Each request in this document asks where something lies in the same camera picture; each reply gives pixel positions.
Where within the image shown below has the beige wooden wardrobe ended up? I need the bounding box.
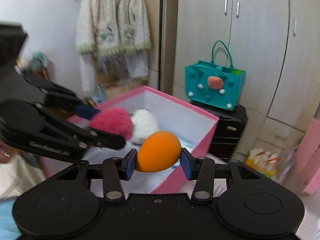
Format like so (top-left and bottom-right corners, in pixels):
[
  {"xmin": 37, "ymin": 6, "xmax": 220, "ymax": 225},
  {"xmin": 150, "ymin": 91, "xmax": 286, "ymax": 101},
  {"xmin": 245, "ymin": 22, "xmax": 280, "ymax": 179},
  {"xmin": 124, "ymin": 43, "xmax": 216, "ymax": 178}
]
[{"xmin": 172, "ymin": 0, "xmax": 320, "ymax": 160}]

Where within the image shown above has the person's left hand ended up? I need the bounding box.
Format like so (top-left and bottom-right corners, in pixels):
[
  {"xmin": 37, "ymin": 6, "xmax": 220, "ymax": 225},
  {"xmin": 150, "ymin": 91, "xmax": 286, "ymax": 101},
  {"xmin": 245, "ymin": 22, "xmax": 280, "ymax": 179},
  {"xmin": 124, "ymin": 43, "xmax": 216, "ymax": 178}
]
[{"xmin": 0, "ymin": 140, "xmax": 12, "ymax": 164}]

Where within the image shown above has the white cloth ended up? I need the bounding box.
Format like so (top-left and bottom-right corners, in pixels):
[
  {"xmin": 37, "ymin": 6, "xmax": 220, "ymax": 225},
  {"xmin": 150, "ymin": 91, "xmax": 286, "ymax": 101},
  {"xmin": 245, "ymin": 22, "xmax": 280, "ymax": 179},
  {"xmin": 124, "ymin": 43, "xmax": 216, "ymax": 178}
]
[{"xmin": 0, "ymin": 155, "xmax": 48, "ymax": 200}]

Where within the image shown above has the pink fluffy puff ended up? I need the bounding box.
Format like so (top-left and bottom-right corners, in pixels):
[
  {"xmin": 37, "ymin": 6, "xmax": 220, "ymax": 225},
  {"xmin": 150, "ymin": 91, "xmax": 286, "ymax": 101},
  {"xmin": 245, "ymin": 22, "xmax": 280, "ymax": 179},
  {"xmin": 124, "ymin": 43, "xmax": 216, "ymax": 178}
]
[{"xmin": 89, "ymin": 107, "xmax": 134, "ymax": 140}]

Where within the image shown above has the pink storage box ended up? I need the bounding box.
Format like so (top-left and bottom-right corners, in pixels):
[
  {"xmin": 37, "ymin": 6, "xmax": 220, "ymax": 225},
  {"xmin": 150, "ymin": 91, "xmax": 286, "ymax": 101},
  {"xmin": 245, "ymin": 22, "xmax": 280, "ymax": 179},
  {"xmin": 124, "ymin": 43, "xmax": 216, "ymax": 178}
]
[{"xmin": 67, "ymin": 85, "xmax": 220, "ymax": 195}]

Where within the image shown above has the clear plastic bag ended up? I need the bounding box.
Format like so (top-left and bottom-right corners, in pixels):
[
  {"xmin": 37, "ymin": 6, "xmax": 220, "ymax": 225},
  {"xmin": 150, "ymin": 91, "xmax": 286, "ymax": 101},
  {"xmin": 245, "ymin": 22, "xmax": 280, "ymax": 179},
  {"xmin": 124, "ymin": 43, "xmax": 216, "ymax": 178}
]
[{"xmin": 277, "ymin": 145, "xmax": 300, "ymax": 183}]

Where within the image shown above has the teal felt handbag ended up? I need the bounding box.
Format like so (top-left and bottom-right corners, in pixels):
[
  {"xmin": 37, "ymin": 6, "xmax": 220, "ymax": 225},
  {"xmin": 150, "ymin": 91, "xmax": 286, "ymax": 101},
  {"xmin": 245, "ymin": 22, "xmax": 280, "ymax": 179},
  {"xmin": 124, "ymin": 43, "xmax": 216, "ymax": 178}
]
[{"xmin": 185, "ymin": 40, "xmax": 247, "ymax": 112}]

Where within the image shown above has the striped tablecloth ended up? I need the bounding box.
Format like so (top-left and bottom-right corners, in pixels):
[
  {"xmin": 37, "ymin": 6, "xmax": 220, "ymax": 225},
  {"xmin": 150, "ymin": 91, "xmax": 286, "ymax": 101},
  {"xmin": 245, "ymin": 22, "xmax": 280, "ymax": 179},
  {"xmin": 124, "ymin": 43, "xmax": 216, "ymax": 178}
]
[{"xmin": 150, "ymin": 155, "xmax": 320, "ymax": 238}]

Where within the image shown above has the orange printed plastic bag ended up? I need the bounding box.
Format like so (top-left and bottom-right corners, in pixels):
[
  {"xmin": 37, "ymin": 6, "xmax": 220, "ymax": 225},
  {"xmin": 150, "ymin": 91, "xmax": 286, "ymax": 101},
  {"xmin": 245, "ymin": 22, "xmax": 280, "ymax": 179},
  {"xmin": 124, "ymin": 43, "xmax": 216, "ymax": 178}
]
[{"xmin": 246, "ymin": 147, "xmax": 280, "ymax": 178}]

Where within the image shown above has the black suitcase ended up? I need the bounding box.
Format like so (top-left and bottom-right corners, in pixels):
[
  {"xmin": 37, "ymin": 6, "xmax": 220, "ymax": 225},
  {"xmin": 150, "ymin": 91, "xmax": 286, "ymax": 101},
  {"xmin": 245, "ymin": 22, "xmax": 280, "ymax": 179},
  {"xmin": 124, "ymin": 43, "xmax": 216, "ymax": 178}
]
[{"xmin": 190, "ymin": 100, "xmax": 248, "ymax": 160}]

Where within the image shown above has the light blue cloth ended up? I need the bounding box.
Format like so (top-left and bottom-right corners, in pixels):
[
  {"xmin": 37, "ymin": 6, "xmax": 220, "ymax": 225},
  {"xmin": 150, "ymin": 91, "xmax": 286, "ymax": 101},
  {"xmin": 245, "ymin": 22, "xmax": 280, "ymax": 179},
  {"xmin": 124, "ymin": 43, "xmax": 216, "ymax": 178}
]
[{"xmin": 0, "ymin": 200, "xmax": 20, "ymax": 240}]

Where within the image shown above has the white fleece pajama jacket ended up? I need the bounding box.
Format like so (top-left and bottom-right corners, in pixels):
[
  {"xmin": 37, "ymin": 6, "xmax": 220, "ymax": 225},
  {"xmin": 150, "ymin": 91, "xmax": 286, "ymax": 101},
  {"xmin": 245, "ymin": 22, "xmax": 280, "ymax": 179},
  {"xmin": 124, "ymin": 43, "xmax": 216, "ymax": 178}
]
[{"xmin": 76, "ymin": 0, "xmax": 152, "ymax": 57}]

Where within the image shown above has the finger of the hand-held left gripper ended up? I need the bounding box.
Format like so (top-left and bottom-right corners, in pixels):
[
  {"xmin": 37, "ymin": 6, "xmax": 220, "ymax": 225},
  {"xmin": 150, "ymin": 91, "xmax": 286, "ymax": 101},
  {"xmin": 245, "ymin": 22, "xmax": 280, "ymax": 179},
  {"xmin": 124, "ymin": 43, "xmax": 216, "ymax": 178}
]
[
  {"xmin": 22, "ymin": 72, "xmax": 100, "ymax": 121},
  {"xmin": 5, "ymin": 102, "xmax": 127, "ymax": 161}
]

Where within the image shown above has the orange egg sponge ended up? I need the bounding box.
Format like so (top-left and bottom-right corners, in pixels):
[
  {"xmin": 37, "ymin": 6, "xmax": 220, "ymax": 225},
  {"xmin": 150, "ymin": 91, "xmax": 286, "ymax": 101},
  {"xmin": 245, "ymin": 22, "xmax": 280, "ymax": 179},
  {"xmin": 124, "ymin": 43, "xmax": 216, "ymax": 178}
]
[{"xmin": 135, "ymin": 131, "xmax": 182, "ymax": 173}]

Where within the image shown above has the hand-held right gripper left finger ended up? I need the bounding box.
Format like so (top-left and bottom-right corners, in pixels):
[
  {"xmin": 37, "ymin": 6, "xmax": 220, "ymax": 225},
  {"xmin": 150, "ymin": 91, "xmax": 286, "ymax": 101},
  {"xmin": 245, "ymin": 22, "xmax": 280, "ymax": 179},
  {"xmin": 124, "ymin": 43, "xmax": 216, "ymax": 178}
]
[{"xmin": 54, "ymin": 149, "xmax": 138, "ymax": 203}]

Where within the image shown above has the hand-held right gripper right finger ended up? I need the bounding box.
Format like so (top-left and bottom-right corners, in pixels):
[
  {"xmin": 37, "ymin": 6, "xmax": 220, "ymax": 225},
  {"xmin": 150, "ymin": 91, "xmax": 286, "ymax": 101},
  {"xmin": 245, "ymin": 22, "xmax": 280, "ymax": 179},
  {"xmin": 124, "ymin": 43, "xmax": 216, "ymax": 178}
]
[{"xmin": 180, "ymin": 147, "xmax": 275, "ymax": 203}]

